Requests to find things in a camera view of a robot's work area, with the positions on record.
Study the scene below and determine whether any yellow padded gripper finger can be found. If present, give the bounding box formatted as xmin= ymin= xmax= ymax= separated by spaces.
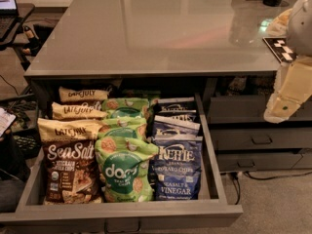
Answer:
xmin=263 ymin=56 xmax=312 ymax=124

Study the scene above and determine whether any blue kettle chip bag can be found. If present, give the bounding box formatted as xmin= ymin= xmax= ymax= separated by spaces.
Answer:
xmin=153 ymin=135 xmax=203 ymax=201
xmin=152 ymin=115 xmax=200 ymax=137
xmin=154 ymin=97 xmax=197 ymax=122

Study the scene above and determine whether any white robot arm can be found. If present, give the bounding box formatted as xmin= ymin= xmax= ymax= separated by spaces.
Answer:
xmin=263 ymin=0 xmax=312 ymax=124

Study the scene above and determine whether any open grey top drawer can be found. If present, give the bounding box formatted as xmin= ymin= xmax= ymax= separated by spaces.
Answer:
xmin=0 ymin=96 xmax=243 ymax=234

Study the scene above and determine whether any middle green Dang chip bag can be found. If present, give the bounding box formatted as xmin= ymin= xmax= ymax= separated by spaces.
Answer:
xmin=97 ymin=116 xmax=147 ymax=140

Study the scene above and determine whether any green dang chip bag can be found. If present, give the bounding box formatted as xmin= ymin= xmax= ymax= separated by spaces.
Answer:
xmin=97 ymin=116 xmax=147 ymax=140
xmin=95 ymin=136 xmax=158 ymax=203
xmin=101 ymin=97 xmax=149 ymax=118

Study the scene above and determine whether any rear green Dang chip bag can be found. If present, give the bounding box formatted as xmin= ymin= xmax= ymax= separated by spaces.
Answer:
xmin=101 ymin=97 xmax=149 ymax=118

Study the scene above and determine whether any front green Dang chip bag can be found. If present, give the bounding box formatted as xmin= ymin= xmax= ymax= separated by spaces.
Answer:
xmin=95 ymin=136 xmax=158 ymax=203

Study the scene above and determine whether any middle Late July chip bag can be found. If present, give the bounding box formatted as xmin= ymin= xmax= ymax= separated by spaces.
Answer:
xmin=52 ymin=102 xmax=107 ymax=120

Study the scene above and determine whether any late july chip bag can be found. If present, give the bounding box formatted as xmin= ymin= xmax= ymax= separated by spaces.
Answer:
xmin=52 ymin=102 xmax=107 ymax=120
xmin=37 ymin=118 xmax=102 ymax=204
xmin=58 ymin=87 xmax=109 ymax=102

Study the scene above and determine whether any rear Late July chip bag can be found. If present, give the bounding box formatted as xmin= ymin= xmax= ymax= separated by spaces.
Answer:
xmin=58 ymin=87 xmax=109 ymax=102

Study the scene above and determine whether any front Late July chip bag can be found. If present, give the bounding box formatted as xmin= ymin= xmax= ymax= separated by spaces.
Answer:
xmin=37 ymin=118 xmax=102 ymax=204

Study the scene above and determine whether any black white fiducial marker board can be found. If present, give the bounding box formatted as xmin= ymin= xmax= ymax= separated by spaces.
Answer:
xmin=262 ymin=37 xmax=296 ymax=62

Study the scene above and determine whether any black plastic crate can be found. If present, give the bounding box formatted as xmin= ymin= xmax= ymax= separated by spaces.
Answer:
xmin=0 ymin=94 xmax=41 ymax=159

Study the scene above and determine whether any dark side table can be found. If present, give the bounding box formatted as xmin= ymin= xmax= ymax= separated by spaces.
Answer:
xmin=0 ymin=3 xmax=35 ymax=51

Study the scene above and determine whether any laptop computer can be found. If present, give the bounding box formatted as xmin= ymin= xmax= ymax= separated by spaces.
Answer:
xmin=0 ymin=0 xmax=19 ymax=41

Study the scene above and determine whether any black floor cable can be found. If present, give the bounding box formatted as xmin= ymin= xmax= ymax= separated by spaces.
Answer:
xmin=227 ymin=169 xmax=312 ymax=206

